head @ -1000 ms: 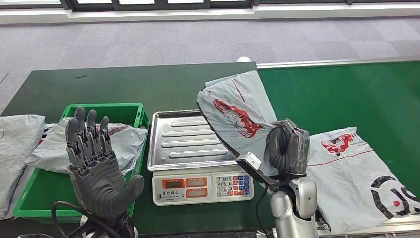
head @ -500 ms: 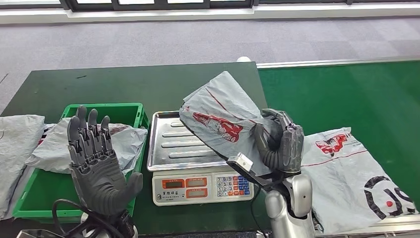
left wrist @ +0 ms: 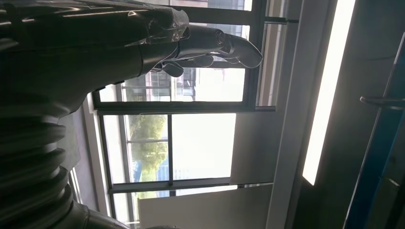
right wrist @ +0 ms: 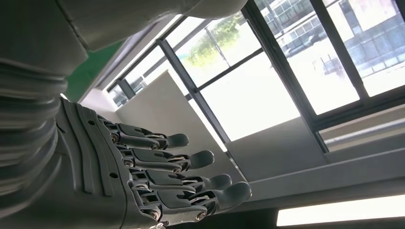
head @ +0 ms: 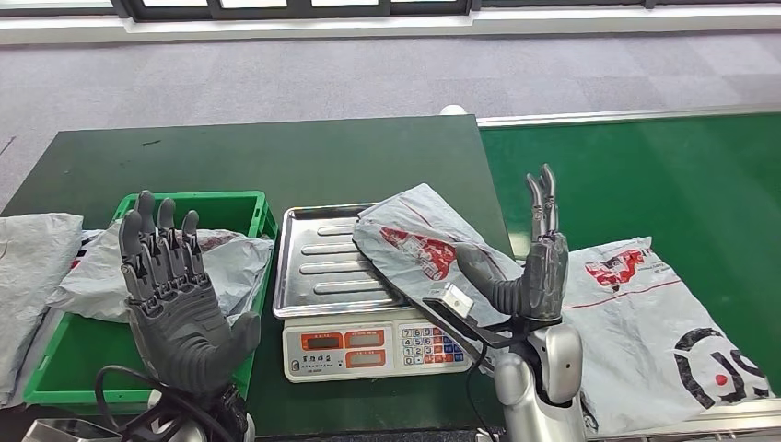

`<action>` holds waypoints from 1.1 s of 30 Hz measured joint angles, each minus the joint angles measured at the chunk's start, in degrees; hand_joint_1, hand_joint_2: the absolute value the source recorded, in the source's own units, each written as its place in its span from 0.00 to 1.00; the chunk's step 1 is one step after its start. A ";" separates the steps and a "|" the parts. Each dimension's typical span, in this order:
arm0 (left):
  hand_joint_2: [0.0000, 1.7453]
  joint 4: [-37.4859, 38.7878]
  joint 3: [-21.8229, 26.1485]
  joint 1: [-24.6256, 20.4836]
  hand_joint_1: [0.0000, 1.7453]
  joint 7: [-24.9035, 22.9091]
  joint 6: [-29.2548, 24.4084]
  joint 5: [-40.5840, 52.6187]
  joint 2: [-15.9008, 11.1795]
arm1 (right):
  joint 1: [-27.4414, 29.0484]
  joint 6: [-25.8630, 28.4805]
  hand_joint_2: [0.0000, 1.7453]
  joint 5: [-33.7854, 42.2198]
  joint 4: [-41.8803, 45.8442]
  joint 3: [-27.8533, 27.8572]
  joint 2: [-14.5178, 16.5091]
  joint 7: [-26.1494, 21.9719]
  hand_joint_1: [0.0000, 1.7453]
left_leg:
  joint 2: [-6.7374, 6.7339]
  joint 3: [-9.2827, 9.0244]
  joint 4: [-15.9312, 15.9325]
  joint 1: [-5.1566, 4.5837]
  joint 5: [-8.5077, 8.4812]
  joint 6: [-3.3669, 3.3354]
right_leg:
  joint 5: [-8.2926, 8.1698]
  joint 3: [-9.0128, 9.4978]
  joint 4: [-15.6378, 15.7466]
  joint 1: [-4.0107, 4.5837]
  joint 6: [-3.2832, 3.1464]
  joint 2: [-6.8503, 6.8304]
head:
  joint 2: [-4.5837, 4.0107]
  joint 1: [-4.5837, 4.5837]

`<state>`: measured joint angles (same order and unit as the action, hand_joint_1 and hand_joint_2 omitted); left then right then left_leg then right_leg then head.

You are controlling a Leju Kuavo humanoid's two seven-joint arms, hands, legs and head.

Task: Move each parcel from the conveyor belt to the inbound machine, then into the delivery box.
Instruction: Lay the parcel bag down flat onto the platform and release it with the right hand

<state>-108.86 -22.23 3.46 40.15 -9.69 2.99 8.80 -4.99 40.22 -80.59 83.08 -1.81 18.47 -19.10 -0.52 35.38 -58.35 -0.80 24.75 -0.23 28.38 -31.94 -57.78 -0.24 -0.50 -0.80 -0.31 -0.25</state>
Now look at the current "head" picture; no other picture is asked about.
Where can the green conveyor belt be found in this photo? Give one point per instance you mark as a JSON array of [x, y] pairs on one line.
[[671, 171]]

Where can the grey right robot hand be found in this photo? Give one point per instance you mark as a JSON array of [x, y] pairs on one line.
[[543, 280]]

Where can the small white round knob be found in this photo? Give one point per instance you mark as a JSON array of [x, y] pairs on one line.
[[453, 110]]

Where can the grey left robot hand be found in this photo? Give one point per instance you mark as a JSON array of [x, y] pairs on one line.
[[177, 329]]

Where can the grey parcel with black logo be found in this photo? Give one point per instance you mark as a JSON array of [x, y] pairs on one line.
[[634, 341]]

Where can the narrow grey parcel red print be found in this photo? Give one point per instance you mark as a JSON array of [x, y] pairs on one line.
[[238, 262]]

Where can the plain grey parcel bag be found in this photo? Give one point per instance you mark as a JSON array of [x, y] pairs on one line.
[[30, 274]]

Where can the green plastic crate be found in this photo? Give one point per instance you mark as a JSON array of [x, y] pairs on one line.
[[79, 360]]

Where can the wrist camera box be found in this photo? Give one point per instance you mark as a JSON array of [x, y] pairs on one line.
[[58, 432], [457, 299]]

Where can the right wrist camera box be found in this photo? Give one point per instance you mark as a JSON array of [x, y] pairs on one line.
[[457, 299]]

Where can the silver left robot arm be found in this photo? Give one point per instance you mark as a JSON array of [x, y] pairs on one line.
[[192, 433]]

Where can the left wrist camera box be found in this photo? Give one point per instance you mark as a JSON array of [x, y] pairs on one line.
[[58, 432]]

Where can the white window sill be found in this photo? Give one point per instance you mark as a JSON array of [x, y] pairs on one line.
[[366, 27]]

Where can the grey parcel with red line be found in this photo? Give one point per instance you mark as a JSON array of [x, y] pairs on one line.
[[415, 232]]

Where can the white scale with steel tray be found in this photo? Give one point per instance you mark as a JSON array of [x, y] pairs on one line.
[[329, 268]]

